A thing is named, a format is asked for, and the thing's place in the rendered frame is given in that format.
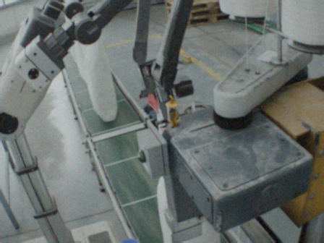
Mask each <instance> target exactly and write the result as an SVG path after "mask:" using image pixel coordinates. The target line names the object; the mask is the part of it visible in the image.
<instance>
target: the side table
mask: <svg viewBox="0 0 324 243"><path fill-rule="evenodd" d="M1 142H2V145H3V147H4V150H5V155H6V160H5V164H6V167H5V172H6V173H5V178H6V181H5V184H6V186H5V189H6V193H5V194H6V198H5V196H4V194H3V192H2V191H1V188H0V201H1V204H2V205H3V206H4V209H5V211H6V213H7V215H8V216H9V219H10V221H11V222H12V225H13V226H14V228H15V229H18V228H19V227H20V225H19V224H18V222H17V219H16V218H15V217H14V214H13V212H12V209H11V208H10V207H11V206H10V193H9V190H10V188H9V163H10V166H11V167H12V169H13V168H15V166H14V161H13V159H12V157H11V153H10V152H9V148H8V145H7V142H6V140H1Z"/></svg>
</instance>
